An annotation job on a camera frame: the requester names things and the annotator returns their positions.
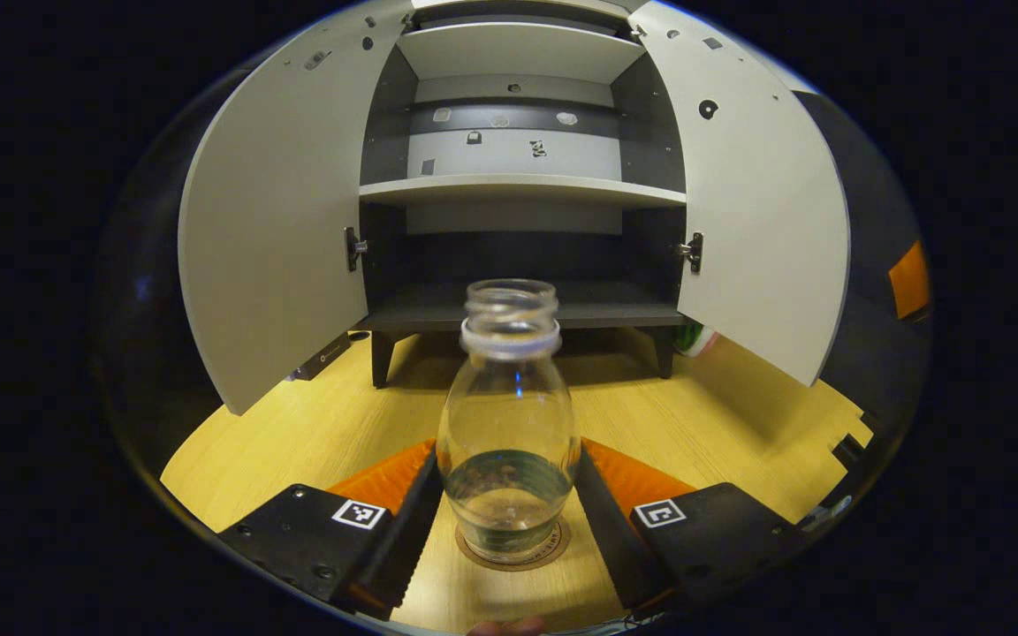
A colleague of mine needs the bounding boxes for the green red striped object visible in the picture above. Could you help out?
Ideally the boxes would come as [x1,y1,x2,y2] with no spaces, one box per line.
[675,320,720,359]

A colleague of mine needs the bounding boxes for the black rectangular bar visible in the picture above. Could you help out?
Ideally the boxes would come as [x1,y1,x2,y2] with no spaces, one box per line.
[284,331,355,382]

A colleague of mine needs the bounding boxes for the clear plastic bottle green label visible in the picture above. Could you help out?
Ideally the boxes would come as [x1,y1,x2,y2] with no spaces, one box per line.
[436,279,582,564]

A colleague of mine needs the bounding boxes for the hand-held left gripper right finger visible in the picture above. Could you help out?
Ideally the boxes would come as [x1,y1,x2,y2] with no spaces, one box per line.
[573,437,806,619]

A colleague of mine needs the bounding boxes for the white cabinet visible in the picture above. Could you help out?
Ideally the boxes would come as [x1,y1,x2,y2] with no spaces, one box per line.
[357,0,691,390]

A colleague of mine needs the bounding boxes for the white door camera sticker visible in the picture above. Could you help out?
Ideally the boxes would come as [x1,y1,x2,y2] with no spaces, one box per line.
[178,0,413,416]

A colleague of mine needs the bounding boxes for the round brown coaster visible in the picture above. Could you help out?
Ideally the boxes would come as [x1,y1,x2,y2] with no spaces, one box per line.
[456,517,572,572]

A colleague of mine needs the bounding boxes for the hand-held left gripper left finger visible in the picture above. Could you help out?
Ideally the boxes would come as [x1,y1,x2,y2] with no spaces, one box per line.
[217,439,446,619]

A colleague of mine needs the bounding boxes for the white door headphones sticker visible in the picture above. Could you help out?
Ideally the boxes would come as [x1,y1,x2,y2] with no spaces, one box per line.
[628,0,852,388]

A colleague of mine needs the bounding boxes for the black backdrop cloth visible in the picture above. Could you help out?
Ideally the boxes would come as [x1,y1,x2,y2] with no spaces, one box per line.
[796,88,932,425]

